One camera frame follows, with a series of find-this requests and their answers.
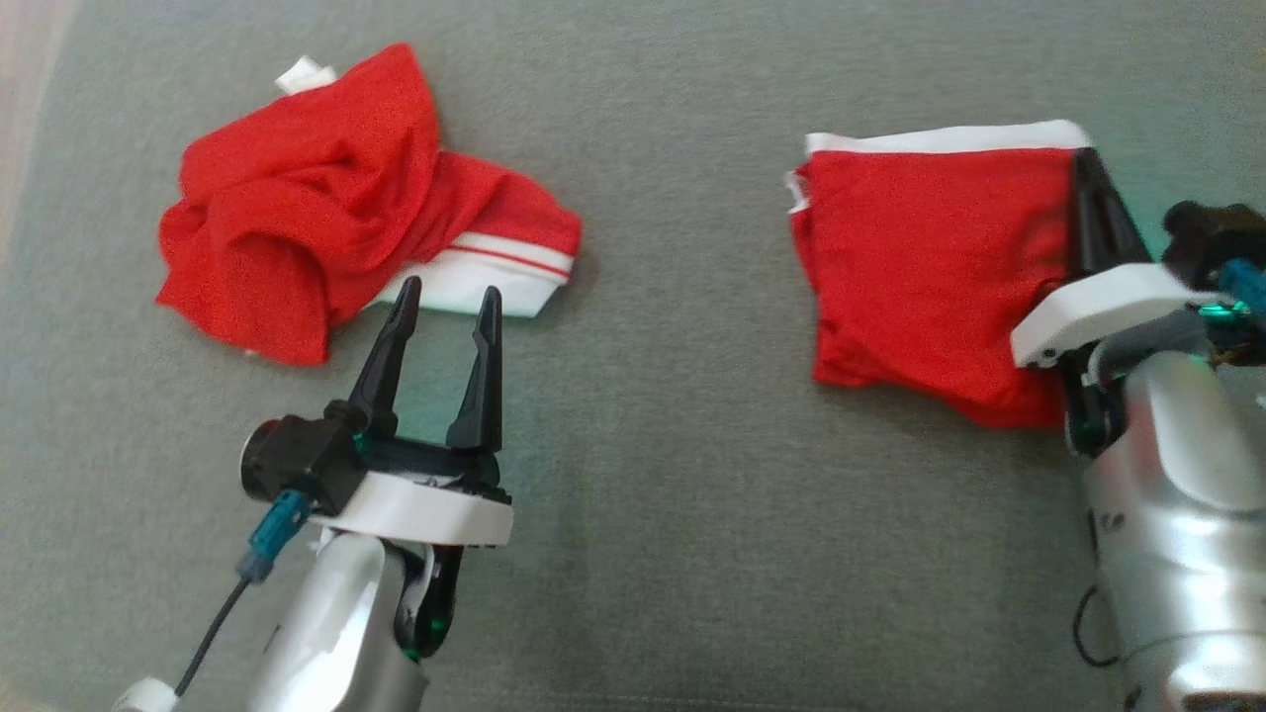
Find grey sofa seat cushion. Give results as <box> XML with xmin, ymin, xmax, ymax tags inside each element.
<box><xmin>0</xmin><ymin>0</ymin><xmax>1266</xmax><ymax>712</ymax></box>

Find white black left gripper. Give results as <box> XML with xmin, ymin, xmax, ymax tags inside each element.
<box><xmin>309</xmin><ymin>275</ymin><xmax>515</xmax><ymax>548</ymax></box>

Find red white basketball shorts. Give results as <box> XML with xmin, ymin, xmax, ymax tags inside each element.
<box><xmin>785</xmin><ymin>120</ymin><xmax>1095</xmax><ymax>429</ymax></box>

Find white cable tag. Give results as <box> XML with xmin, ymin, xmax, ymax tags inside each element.
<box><xmin>111</xmin><ymin>677</ymin><xmax>180</xmax><ymax>712</ymax></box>

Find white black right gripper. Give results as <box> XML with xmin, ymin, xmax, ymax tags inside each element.
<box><xmin>1011</xmin><ymin>146</ymin><xmax>1228</xmax><ymax>370</ymax></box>

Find red white basketball jersey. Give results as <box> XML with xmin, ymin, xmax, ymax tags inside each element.
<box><xmin>155</xmin><ymin>43</ymin><xmax>584</xmax><ymax>368</ymax></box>

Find right black cable teal plug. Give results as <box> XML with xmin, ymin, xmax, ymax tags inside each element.
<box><xmin>1073</xmin><ymin>259</ymin><xmax>1266</xmax><ymax>669</ymax></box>

